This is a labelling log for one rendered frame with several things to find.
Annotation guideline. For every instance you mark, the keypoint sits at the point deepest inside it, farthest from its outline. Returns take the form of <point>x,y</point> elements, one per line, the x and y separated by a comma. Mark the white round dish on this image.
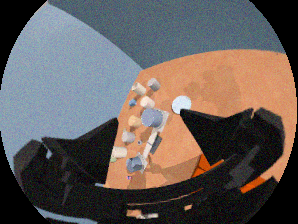
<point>181,102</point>

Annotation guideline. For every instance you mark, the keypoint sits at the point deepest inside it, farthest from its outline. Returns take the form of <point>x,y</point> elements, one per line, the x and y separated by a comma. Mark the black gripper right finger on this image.
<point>213,133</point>

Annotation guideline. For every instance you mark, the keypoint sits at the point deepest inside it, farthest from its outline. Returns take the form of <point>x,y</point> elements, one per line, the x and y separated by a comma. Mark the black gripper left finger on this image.
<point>90,152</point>

